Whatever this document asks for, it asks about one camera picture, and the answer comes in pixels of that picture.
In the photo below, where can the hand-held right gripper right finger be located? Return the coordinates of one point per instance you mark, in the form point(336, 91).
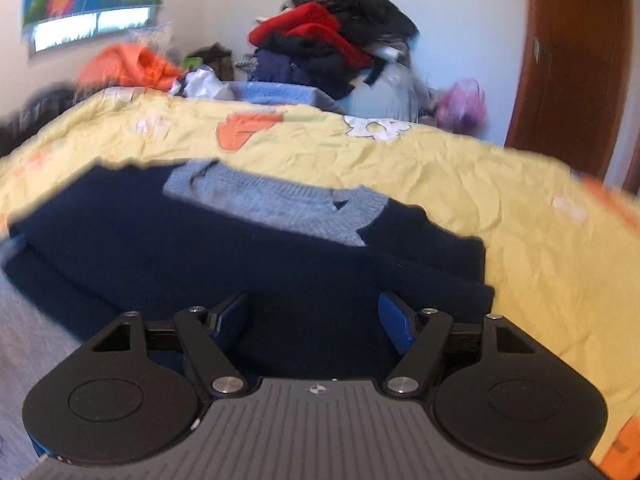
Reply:
point(395, 327)

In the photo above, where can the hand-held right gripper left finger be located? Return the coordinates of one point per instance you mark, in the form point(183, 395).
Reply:
point(231, 321)

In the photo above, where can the navy sweater with grey collar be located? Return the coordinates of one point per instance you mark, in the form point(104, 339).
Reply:
point(150, 240)

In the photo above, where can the grey knit garment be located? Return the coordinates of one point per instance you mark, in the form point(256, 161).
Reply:
point(25, 360)

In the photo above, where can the yellow printed blanket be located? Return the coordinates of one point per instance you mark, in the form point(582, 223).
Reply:
point(450, 185)

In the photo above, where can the light blue folded cloth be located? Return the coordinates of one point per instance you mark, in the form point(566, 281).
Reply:
point(280, 94)

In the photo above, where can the purple plastic bag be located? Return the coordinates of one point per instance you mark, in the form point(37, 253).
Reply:
point(462, 105)

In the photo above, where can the pale grey bundle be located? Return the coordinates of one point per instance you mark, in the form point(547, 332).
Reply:
point(385, 95)

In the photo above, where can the white crumpled cloth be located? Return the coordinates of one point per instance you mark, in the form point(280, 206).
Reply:
point(200, 82)

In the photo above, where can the dark navy garment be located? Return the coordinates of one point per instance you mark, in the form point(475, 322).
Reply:
point(300, 65)

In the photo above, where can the orange garment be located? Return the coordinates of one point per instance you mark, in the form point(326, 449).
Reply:
point(125, 65)

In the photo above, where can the dark cloth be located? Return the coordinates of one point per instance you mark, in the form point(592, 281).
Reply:
point(35, 115)

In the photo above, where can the red garment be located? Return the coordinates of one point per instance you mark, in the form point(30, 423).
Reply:
point(310, 27)

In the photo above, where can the wooden door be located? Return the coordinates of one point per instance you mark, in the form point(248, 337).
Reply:
point(565, 60)

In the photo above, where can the black garment pile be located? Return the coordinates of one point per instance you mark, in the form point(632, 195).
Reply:
point(365, 5)

